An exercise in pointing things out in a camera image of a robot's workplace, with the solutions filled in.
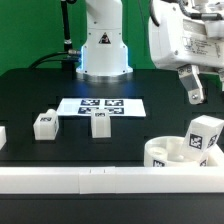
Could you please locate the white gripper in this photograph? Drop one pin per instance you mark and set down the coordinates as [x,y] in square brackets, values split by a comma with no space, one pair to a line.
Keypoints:
[187,35]

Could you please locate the white round stool seat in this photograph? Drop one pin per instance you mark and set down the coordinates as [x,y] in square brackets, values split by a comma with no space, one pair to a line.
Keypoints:
[165,152]

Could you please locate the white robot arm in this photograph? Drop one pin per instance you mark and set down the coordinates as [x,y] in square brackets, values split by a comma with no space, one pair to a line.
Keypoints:
[104,56]

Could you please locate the white marker sheet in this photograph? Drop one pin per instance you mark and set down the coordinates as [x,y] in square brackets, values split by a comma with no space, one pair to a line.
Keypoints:
[116,107]

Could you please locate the white front fence bar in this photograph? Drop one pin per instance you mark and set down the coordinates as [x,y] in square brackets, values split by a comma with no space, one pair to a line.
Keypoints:
[112,180]

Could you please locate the white left fence piece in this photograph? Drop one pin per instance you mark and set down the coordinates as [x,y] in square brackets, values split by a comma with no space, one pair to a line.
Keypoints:
[2,136]

